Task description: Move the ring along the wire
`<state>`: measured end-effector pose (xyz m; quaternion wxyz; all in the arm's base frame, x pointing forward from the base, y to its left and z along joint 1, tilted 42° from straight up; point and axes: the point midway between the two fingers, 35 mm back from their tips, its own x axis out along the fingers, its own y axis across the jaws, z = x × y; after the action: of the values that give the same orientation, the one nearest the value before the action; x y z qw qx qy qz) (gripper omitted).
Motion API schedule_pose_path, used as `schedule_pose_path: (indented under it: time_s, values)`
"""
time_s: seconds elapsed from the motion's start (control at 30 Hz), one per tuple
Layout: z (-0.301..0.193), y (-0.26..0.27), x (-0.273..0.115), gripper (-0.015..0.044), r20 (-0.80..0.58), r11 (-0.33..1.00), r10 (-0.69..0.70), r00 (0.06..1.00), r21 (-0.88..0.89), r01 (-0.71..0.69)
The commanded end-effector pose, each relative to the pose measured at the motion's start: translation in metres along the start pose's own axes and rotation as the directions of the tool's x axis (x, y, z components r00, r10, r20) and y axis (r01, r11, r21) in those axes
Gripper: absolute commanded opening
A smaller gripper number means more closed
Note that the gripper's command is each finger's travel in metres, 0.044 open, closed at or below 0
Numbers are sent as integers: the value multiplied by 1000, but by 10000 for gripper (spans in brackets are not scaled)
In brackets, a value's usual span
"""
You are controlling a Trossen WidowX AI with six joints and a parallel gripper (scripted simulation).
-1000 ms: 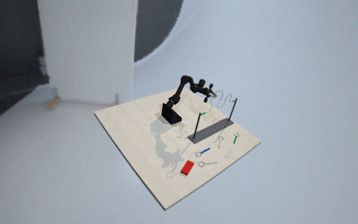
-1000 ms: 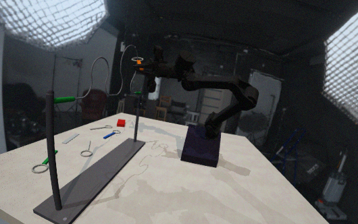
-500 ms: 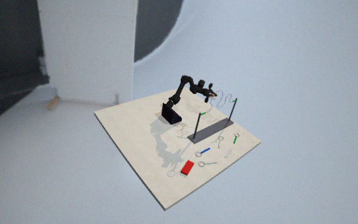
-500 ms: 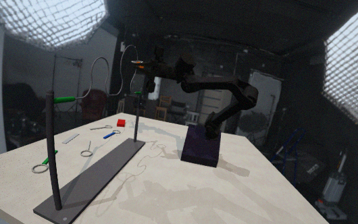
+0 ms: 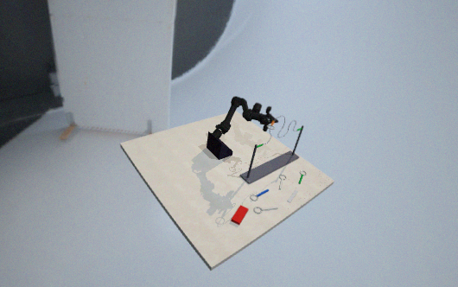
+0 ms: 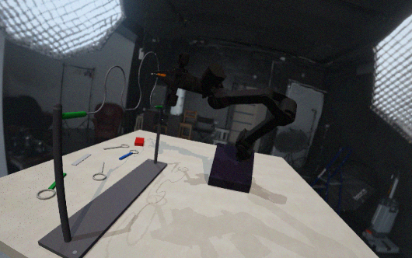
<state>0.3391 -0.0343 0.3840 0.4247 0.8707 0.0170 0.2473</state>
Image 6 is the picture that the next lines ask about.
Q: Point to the red rectangular block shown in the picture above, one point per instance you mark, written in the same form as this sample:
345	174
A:
139	141

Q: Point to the grey ring with green handle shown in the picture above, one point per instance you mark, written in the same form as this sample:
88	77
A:
49	188

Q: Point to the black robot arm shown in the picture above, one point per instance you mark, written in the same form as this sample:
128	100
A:
210	84

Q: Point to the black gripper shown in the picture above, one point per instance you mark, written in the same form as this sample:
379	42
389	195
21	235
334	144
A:
184	81

